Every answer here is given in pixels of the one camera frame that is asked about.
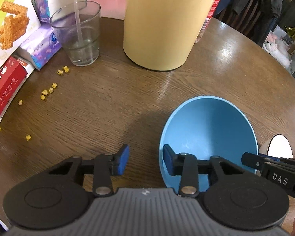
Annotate scattered yellow crumbs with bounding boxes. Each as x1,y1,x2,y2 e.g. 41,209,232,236
0,66,70,142

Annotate blue bowl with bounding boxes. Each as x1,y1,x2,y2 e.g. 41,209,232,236
159,96,258,190

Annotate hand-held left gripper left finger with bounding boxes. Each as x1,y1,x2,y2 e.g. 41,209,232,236
49,144,130,197

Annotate white plush toy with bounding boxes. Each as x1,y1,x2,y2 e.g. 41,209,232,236
262,33,293,70

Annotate purple tissue pack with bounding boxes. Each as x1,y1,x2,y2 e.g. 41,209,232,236
17,26,62,71
31,0,87,23

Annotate wooden chair with beige seat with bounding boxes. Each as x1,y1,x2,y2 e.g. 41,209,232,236
220,0,265,41

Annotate green snack box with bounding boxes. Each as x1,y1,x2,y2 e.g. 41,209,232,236
0,0,43,126

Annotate clear drinking glass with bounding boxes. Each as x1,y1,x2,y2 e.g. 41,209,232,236
49,1,101,67

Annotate clear drinking straw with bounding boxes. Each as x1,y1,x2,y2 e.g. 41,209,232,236
74,0,85,48

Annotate white bowl with black rim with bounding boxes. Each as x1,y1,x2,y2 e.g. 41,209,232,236
259,134,293,159

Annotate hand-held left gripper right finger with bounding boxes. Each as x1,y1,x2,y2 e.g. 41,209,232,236
162,144,247,198

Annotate red label water bottle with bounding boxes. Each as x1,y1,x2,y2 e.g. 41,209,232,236
194,0,227,43

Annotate yellow thermos jug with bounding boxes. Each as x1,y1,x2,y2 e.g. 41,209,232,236
123,0,222,72

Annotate red box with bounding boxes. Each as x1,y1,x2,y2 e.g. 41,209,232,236
0,56,32,117

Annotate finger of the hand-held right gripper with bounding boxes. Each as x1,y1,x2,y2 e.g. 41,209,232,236
241,152,268,170
258,153,294,163

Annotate dark blue jacket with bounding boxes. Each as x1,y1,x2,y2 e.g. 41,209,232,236
214,0,236,18

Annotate pink box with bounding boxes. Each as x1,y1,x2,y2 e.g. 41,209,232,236
69,0,128,20

